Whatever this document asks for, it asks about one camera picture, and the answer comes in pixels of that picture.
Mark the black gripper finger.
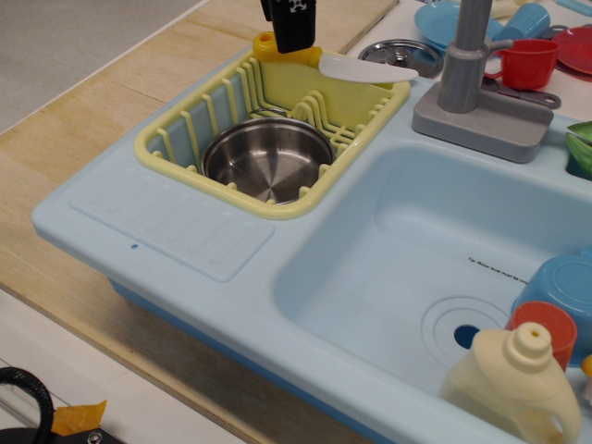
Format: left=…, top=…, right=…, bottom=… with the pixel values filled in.
left=260, top=0, right=316, bottom=54

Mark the yellow handled white toy knife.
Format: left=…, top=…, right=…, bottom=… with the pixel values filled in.
left=253, top=31, right=419, bottom=84

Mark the steel pot lid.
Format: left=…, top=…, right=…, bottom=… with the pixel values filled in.
left=358, top=39, right=444, bottom=79

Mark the stainless steel pot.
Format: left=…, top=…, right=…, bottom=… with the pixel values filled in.
left=201, top=117, right=337, bottom=204

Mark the yellow dish rack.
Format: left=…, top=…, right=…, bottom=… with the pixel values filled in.
left=133, top=51, right=411, bottom=219

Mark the light blue plate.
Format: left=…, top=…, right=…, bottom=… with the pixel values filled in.
left=414, top=0, right=503, bottom=50

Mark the grey toy faucet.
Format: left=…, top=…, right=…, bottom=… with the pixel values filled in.
left=412, top=1, right=554, bottom=164

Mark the blue toy cup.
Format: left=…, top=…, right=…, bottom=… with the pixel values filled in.
left=493, top=3, right=550, bottom=42

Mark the grey toy utensil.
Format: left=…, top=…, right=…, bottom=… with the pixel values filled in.
left=481, top=77, right=562, bottom=110

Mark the red plate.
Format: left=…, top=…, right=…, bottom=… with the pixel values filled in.
left=551, top=26, right=592, bottom=75

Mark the light blue toy sink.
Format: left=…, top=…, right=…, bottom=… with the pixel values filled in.
left=32, top=79, right=591, bottom=443

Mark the green toy bowl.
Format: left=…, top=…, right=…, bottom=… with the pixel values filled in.
left=566, top=121, right=592, bottom=178

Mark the wooden board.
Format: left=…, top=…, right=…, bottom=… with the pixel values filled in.
left=0, top=0, right=400, bottom=444

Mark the blue bowl in sink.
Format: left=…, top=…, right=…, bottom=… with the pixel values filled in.
left=512, top=247, right=591, bottom=366

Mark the red cup in sink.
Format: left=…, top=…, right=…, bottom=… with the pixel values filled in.
left=505, top=301, right=578, bottom=371

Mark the cream detergent bottle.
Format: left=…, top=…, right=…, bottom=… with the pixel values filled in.
left=439, top=322, right=582, bottom=443

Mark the yellow toy at edge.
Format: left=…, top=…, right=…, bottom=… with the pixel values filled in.
left=581, top=355, right=592, bottom=379

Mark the yellow tape piece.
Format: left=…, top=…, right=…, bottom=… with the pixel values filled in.
left=51, top=400, right=107, bottom=437

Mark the black base with screw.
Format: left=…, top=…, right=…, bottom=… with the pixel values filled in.
left=1, top=427, right=122, bottom=444

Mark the red toy cup with handle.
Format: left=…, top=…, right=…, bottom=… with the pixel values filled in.
left=485, top=39, right=559, bottom=90

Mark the black cable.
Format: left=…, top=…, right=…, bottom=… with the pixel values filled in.
left=0, top=367, right=56, bottom=440

